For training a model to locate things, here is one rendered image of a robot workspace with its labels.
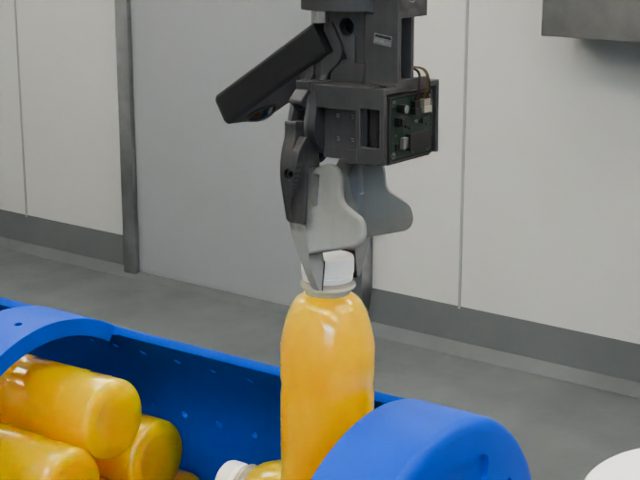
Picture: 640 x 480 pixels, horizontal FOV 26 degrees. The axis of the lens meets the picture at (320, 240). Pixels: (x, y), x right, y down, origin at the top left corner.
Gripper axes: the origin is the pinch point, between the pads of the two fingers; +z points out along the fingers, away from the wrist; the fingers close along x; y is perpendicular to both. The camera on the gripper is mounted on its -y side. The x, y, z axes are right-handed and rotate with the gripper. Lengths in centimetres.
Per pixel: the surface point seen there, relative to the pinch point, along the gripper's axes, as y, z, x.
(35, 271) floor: -377, 124, 310
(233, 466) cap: -13.2, 20.6, 4.5
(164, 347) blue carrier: -22.8, 12.4, 6.7
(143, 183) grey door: -332, 84, 330
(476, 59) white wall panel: -176, 24, 330
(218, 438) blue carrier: -22.1, 22.9, 12.9
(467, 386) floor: -158, 128, 298
